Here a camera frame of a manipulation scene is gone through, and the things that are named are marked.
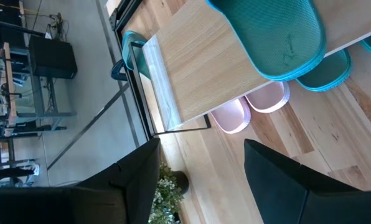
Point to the person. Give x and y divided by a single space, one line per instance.
5 174

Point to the wooden workbench grey legs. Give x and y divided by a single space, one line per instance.
9 77

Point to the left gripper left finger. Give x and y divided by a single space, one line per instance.
95 202

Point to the potted plant white flowers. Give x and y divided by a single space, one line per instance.
167 199

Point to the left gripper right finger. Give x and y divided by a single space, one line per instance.
297 196

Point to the pink rubber slide sandal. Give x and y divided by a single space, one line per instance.
268 98
232 116

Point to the black computer case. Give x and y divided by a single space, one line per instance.
53 57

